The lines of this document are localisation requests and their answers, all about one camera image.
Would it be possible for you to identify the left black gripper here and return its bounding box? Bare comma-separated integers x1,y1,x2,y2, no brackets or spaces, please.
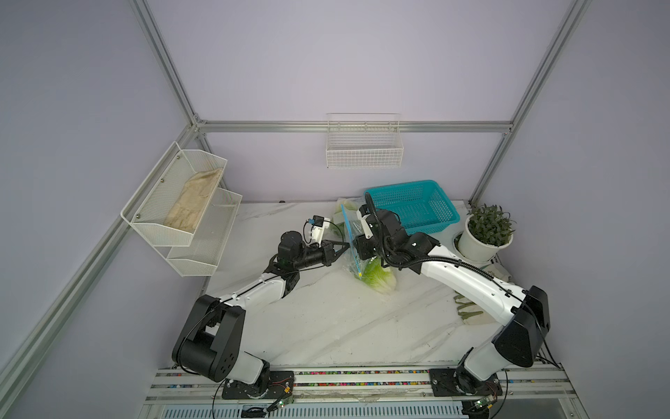
294,241,349,272

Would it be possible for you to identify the clear zip-top bag blue seal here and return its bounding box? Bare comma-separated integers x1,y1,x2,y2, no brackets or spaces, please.
334,198,397,294

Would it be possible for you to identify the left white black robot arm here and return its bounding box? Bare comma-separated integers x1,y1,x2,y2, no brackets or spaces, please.
171,230,350,393

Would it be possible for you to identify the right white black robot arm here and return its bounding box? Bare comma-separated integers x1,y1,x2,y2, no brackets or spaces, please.
352,193,551,396

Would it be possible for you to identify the teal plastic basket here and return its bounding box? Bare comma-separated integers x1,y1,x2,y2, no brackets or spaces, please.
366,180,461,235

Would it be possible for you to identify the potted green plant white pot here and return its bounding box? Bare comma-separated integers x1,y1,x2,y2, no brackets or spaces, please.
455,204,516,263

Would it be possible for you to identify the beige cloth in shelf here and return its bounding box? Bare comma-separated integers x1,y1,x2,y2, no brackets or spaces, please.
163,169,223,233

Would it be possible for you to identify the white two-tier mesh shelf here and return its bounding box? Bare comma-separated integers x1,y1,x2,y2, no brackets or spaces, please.
120,143,242,277

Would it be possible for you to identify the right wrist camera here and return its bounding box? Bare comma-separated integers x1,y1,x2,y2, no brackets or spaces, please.
356,208,373,239

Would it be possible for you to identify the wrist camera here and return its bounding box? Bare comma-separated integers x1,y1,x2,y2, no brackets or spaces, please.
305,216,331,247
356,208,373,239

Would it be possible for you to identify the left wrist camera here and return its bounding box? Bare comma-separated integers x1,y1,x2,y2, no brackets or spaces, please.
305,216,331,247

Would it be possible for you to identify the white wire wall basket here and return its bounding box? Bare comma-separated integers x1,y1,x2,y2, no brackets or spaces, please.
326,113,404,169

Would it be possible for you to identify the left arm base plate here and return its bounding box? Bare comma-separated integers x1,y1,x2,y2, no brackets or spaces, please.
221,370,295,400

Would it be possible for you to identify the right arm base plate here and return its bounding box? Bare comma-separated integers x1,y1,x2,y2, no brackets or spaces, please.
429,368,504,398

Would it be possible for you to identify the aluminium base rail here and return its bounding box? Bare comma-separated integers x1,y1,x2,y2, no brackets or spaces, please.
139,363,589,418

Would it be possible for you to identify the aluminium frame profile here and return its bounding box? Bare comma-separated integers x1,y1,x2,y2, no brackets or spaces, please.
1,1,590,417

